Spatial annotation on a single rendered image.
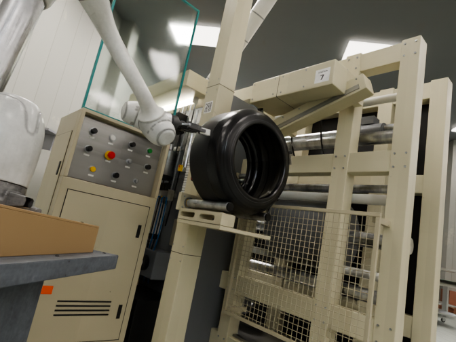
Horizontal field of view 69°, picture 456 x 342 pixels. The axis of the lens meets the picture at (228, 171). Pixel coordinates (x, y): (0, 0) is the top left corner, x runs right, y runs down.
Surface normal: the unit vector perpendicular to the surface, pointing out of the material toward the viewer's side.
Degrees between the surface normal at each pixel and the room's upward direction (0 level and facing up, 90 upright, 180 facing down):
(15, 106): 67
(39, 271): 90
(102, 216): 90
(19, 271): 90
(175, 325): 90
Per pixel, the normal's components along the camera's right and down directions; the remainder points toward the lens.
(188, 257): 0.67, -0.02
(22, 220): 0.98, 0.16
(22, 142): 0.85, -0.05
